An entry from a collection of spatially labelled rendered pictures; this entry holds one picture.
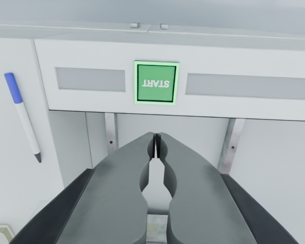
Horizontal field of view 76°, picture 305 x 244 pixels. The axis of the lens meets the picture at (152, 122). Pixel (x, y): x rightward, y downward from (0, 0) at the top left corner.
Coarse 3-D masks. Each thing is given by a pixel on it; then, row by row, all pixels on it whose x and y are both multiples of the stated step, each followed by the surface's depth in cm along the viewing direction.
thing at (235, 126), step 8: (232, 120) 42; (240, 120) 40; (232, 128) 42; (240, 128) 41; (232, 136) 42; (240, 136) 42; (224, 144) 46; (232, 144) 43; (224, 152) 46; (232, 152) 44; (224, 160) 45; (232, 160) 45; (224, 168) 46
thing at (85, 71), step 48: (48, 48) 24; (96, 48) 24; (144, 48) 24; (192, 48) 24; (240, 48) 24; (288, 48) 25; (48, 96) 27; (96, 96) 27; (192, 96) 26; (240, 96) 27; (288, 96) 27
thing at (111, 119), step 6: (108, 114) 40; (114, 114) 40; (108, 120) 41; (114, 120) 41; (108, 126) 41; (114, 126) 41; (108, 132) 42; (114, 132) 42; (108, 138) 43; (114, 138) 43; (108, 144) 44; (114, 144) 43; (108, 150) 44; (114, 150) 44
